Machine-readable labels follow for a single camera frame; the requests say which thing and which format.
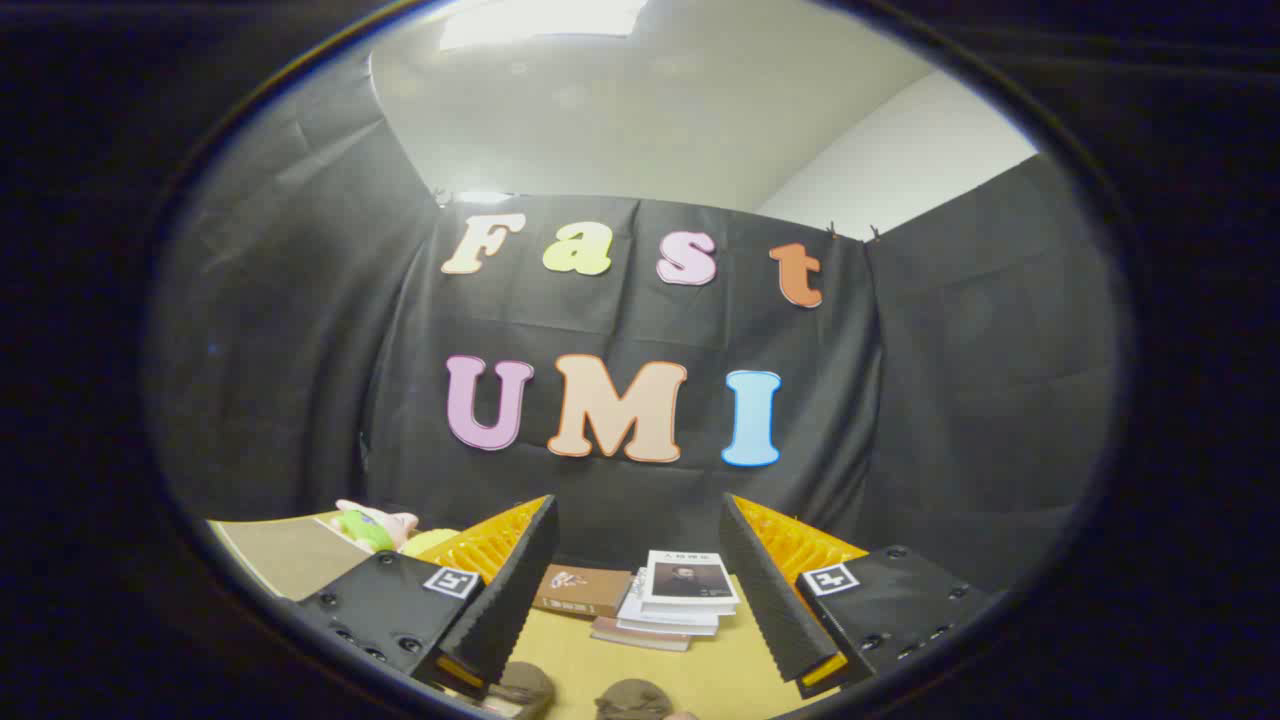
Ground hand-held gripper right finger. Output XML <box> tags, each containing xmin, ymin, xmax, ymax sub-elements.
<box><xmin>718</xmin><ymin>492</ymin><xmax>1004</xmax><ymax>701</ymax></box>

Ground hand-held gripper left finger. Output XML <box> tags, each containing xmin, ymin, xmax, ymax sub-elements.
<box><xmin>298</xmin><ymin>494</ymin><xmax>561</xmax><ymax>701</ymax></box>

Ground beige fabric storage box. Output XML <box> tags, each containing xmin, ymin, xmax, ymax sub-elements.
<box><xmin>208</xmin><ymin>514</ymin><xmax>373</xmax><ymax>601</ymax></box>

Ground brown book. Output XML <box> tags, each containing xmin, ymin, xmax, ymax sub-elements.
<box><xmin>531</xmin><ymin>563</ymin><xmax>634</xmax><ymax>619</ymax></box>

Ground white portrait cover book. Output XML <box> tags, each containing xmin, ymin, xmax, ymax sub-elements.
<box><xmin>640</xmin><ymin>549</ymin><xmax>742</xmax><ymax>614</ymax></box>

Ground yellow round plush toy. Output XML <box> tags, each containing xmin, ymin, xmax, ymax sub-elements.
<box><xmin>400</xmin><ymin>528</ymin><xmax>463</xmax><ymax>559</ymax></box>

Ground plain white book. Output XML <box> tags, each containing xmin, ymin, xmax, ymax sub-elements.
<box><xmin>616</xmin><ymin>570</ymin><xmax>723</xmax><ymax>638</ymax></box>

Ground pale pink book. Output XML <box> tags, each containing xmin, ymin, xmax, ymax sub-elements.
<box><xmin>590</xmin><ymin>616</ymin><xmax>693</xmax><ymax>654</ymax></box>

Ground pink and green plush toy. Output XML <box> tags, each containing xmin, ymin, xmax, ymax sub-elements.
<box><xmin>334</xmin><ymin>498</ymin><xmax>421</xmax><ymax>553</ymax></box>

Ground black backdrop cloth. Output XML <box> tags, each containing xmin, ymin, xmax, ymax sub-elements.
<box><xmin>145</xmin><ymin>50</ymin><xmax>1126</xmax><ymax>601</ymax></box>

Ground ceiling light panel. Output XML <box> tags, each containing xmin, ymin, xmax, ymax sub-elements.
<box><xmin>438</xmin><ymin>0</ymin><xmax>651</xmax><ymax>52</ymax></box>

